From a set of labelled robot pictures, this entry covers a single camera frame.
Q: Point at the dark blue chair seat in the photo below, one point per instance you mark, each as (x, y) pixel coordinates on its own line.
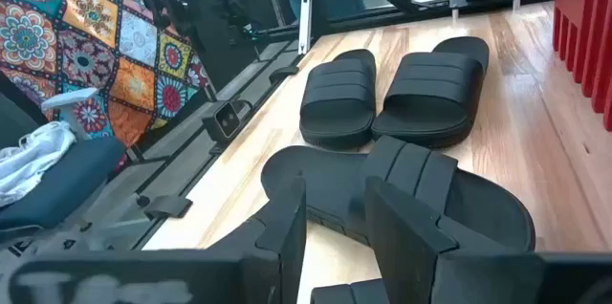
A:
(72, 184)

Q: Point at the white upright strip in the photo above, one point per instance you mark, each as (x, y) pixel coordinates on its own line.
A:
(304, 22)

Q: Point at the red plastic bin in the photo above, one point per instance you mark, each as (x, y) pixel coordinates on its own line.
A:
(588, 31)

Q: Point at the small black table camera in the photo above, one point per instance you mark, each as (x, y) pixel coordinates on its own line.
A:
(222, 120)

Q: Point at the white chair armrest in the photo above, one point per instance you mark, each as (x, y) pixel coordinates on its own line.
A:
(67, 98)

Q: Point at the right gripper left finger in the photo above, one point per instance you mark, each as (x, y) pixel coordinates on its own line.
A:
(291, 227)

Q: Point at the black machine with green lights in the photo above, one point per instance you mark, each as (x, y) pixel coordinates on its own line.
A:
(229, 3)

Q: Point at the black rubber slide sandal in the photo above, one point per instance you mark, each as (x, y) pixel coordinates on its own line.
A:
(430, 84)
(330, 184)
(337, 89)
(344, 294)

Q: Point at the colourful patchwork cloth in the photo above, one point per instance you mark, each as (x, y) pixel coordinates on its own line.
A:
(86, 17)

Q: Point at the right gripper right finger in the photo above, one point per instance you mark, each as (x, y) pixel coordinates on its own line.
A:
(401, 246)

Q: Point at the black aluminium table frame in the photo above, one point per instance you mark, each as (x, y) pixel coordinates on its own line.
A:
(172, 165)

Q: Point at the white crumpled cloth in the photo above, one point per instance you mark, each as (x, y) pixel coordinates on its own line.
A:
(33, 160)

